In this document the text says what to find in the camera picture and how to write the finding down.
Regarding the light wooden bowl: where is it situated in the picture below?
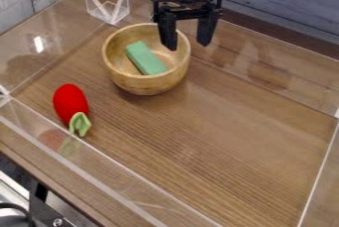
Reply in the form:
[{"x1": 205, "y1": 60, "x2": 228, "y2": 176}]
[{"x1": 101, "y1": 23, "x2": 191, "y2": 95}]

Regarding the green rectangular block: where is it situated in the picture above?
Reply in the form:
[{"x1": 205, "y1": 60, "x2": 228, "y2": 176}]
[{"x1": 125, "y1": 41, "x2": 168, "y2": 75}]

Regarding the clear acrylic front barrier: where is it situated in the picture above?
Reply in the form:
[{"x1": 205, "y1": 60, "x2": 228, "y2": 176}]
[{"x1": 0, "y1": 87, "x2": 222, "y2": 227}]

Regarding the red felt strawberry toy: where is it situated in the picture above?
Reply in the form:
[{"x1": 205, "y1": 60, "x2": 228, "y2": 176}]
[{"x1": 53, "y1": 84, "x2": 91, "y2": 137}]

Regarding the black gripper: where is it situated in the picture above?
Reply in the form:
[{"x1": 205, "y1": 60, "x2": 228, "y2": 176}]
[{"x1": 151, "y1": 0, "x2": 223, "y2": 51}]

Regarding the black cable under table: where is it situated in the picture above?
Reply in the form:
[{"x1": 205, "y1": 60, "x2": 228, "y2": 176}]
[{"x1": 0, "y1": 201, "x2": 39, "y2": 227}]

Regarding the clear acrylic corner bracket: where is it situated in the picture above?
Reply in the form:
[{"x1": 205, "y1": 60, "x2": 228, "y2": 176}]
[{"x1": 84, "y1": 0, "x2": 129, "y2": 25}]

